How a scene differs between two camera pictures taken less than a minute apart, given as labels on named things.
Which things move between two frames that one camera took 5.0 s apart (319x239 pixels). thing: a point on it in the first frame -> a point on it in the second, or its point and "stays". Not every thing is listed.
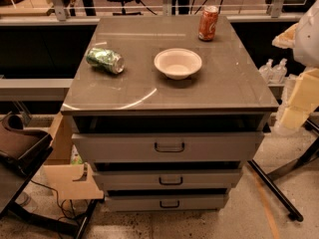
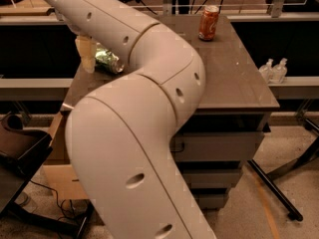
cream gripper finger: [304, 99] -> [87, 48]
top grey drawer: [171, 146] stays
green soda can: [106, 60] stays
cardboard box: [60, 173] stays
